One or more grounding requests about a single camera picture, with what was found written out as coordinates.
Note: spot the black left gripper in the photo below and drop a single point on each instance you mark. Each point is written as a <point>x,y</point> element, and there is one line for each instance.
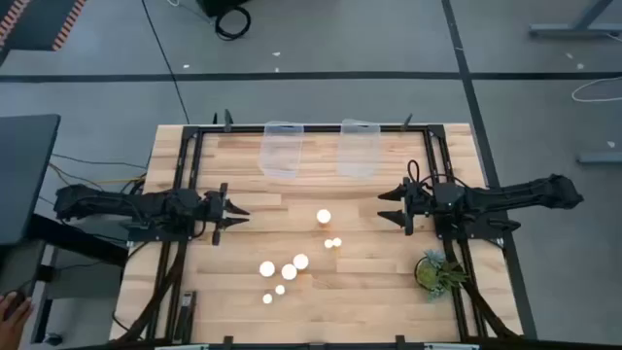
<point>214,214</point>

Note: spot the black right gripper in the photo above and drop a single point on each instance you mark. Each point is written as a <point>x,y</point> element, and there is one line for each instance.
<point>420,201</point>

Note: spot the large amber pill bottle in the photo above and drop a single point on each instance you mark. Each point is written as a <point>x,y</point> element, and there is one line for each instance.
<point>323,216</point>
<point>300,261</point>
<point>267,269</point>

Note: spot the small amber pill bottle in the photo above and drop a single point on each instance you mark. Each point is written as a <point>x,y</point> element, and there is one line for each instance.
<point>337,241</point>

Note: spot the amber pill bottle 3M label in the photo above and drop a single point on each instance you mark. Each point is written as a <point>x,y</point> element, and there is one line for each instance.
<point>289,271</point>

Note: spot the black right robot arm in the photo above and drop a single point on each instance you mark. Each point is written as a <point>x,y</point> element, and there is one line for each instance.
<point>525,194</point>

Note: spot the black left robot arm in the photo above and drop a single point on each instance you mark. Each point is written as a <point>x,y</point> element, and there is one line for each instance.
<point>97,201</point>

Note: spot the clear plastic bin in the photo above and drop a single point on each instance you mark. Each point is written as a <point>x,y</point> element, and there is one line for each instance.
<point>282,155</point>
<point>359,150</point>

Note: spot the potted green succulent plant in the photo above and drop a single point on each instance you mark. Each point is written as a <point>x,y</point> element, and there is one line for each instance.
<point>430,274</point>

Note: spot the black flat device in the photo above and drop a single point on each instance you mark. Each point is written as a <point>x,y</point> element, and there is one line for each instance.
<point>186,311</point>

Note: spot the grey metal table foot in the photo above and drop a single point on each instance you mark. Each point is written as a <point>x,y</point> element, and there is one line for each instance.
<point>600,158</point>

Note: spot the black box on floor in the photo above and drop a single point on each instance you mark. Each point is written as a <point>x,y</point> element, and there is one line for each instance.
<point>214,6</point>

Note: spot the dark grey desk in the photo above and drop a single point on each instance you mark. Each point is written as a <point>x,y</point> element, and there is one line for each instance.
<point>24,175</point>

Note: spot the person's hand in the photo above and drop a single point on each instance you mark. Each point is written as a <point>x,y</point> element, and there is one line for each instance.
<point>12,325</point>

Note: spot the grey metal table base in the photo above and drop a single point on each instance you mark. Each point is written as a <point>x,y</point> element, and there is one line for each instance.
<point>573,30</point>

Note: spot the black mat orange striped edges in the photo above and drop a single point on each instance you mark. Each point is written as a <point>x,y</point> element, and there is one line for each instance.
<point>39,24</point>

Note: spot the black aluminium table frame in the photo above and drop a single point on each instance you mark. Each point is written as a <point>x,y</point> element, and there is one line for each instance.
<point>243,129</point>

